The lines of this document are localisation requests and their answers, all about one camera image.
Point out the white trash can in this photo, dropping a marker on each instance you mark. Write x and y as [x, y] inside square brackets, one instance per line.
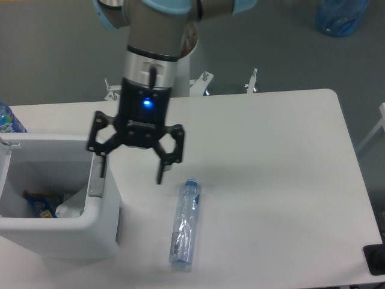
[57, 165]

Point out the black device at edge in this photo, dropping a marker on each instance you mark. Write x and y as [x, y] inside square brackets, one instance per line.
[374, 255]

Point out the white paper wrapper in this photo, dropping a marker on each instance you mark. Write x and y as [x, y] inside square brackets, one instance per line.
[72, 205]

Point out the blue plastic bag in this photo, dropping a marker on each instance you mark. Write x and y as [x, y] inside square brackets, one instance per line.
[340, 18]

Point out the white frame at right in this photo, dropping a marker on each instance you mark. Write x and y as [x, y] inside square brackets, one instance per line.
[373, 136]

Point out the clear plastic bottle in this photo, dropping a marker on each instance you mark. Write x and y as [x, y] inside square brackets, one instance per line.
[185, 226]

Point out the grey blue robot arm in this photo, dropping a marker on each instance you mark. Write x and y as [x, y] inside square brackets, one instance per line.
[156, 34]

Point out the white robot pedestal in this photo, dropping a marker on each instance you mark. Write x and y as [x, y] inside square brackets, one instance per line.
[182, 79]

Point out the blue snack wrapper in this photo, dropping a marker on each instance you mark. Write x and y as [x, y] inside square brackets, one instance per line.
[44, 206]

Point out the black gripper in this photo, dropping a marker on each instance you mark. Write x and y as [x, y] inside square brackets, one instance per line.
[141, 117]

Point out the white pedestal foot bracket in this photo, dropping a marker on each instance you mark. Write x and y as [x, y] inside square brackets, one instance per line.
[197, 87]

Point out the blue labelled bottle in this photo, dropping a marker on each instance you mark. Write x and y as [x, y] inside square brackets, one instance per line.
[9, 122]

